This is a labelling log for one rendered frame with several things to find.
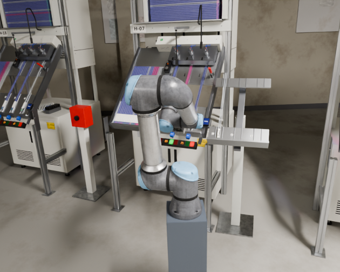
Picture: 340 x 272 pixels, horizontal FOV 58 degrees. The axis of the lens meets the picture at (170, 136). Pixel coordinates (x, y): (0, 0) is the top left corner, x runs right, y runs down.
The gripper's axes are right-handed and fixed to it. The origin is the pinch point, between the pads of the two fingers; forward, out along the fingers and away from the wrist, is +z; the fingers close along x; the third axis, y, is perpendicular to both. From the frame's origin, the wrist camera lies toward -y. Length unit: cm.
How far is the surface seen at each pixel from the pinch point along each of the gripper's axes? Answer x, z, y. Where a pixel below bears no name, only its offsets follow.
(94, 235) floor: -60, 41, 69
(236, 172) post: 29.2, 38.1, 9.5
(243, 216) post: 34, 77, 28
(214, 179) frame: 13, 49, 13
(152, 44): -53, 16, -83
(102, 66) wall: -222, 160, -179
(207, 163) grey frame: 12.0, 25.8, 10.3
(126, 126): -45.6, 9.4, -1.9
